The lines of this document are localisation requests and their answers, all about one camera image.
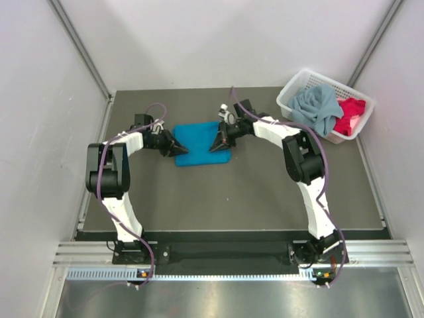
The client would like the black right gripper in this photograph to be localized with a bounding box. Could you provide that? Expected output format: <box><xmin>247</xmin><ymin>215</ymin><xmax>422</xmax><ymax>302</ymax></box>
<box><xmin>209</xmin><ymin>121</ymin><xmax>246</xmax><ymax>154</ymax></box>

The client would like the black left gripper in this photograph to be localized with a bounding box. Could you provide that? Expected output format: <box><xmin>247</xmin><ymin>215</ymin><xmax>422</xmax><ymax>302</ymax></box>
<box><xmin>146</xmin><ymin>128</ymin><xmax>188</xmax><ymax>157</ymax></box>

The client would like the bright blue t shirt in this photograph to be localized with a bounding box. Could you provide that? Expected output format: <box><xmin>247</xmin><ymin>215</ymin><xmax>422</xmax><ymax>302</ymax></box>
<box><xmin>173</xmin><ymin>121</ymin><xmax>231</xmax><ymax>167</ymax></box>

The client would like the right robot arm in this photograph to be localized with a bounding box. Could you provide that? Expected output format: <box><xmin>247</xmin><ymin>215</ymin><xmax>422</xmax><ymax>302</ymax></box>
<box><xmin>209</xmin><ymin>99</ymin><xmax>341</xmax><ymax>268</ymax></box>

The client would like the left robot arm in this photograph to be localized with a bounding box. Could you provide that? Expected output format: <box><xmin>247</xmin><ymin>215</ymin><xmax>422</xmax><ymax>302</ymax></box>
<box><xmin>85</xmin><ymin>113</ymin><xmax>189</xmax><ymax>263</ymax></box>

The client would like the grey-blue t shirt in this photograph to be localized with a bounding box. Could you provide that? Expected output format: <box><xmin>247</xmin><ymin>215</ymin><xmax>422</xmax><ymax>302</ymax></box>
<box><xmin>288</xmin><ymin>83</ymin><xmax>343</xmax><ymax>137</ymax></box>

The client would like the white plastic laundry basket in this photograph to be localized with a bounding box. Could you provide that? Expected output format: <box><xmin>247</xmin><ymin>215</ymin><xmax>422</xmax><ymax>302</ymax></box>
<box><xmin>276</xmin><ymin>68</ymin><xmax>376</xmax><ymax>144</ymax></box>

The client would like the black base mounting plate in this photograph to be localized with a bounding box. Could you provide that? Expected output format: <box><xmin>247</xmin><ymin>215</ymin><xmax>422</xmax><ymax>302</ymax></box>
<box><xmin>113</xmin><ymin>231</ymin><xmax>348</xmax><ymax>277</ymax></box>

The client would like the red t shirt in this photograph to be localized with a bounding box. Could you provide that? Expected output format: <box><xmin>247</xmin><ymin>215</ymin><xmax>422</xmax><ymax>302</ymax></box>
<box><xmin>334</xmin><ymin>97</ymin><xmax>366</xmax><ymax>136</ymax></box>

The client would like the pink garment in basket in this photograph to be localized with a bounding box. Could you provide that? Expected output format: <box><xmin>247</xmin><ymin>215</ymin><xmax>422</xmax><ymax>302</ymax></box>
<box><xmin>349</xmin><ymin>115</ymin><xmax>360</xmax><ymax>134</ymax></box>

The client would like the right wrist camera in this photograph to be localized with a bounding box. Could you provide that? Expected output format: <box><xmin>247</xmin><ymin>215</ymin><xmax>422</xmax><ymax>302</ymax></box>
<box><xmin>218</xmin><ymin>103</ymin><xmax>236</xmax><ymax>125</ymax></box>

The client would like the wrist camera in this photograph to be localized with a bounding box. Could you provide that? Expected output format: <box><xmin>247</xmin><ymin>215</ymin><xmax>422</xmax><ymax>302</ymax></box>
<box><xmin>218</xmin><ymin>103</ymin><xmax>236</xmax><ymax>125</ymax></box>
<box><xmin>151</xmin><ymin>121</ymin><xmax>164</xmax><ymax>134</ymax></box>

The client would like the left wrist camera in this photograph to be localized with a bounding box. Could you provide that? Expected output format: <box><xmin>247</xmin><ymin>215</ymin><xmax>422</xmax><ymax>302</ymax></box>
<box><xmin>151</xmin><ymin>121</ymin><xmax>164</xmax><ymax>134</ymax></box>

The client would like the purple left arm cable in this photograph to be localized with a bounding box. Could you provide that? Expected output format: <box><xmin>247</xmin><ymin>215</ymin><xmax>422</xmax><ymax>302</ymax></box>
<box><xmin>95</xmin><ymin>103</ymin><xmax>168</xmax><ymax>289</ymax></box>

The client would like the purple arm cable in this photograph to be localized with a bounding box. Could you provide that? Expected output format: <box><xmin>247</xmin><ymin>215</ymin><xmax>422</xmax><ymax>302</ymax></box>
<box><xmin>229</xmin><ymin>85</ymin><xmax>346</xmax><ymax>289</ymax></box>
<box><xmin>95</xmin><ymin>103</ymin><xmax>168</xmax><ymax>289</ymax></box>

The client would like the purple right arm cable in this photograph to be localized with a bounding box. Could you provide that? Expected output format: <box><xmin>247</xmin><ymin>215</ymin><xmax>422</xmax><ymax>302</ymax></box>
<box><xmin>229</xmin><ymin>85</ymin><xmax>346</xmax><ymax>289</ymax></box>

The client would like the aluminium frame rail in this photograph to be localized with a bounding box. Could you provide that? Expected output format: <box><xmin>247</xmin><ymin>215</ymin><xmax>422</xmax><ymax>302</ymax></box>
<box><xmin>53</xmin><ymin>240</ymin><xmax>414</xmax><ymax>267</ymax></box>

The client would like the grey slotted cable duct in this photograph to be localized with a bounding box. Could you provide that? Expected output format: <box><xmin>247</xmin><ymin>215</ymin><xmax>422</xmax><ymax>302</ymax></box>
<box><xmin>66</xmin><ymin>267</ymin><xmax>331</xmax><ymax>283</ymax></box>

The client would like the left corner aluminium post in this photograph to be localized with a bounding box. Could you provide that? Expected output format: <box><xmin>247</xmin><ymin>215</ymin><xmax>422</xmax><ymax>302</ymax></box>
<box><xmin>47</xmin><ymin>0</ymin><xmax>112</xmax><ymax>100</ymax></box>

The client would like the corner aluminium post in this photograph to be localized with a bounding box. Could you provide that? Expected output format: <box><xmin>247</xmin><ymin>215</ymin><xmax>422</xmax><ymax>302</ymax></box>
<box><xmin>47</xmin><ymin>0</ymin><xmax>112</xmax><ymax>100</ymax></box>
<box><xmin>346</xmin><ymin>0</ymin><xmax>405</xmax><ymax>87</ymax></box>

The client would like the right corner aluminium post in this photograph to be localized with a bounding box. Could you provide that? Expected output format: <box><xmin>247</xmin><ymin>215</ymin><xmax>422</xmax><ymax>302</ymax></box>
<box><xmin>346</xmin><ymin>0</ymin><xmax>405</xmax><ymax>87</ymax></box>

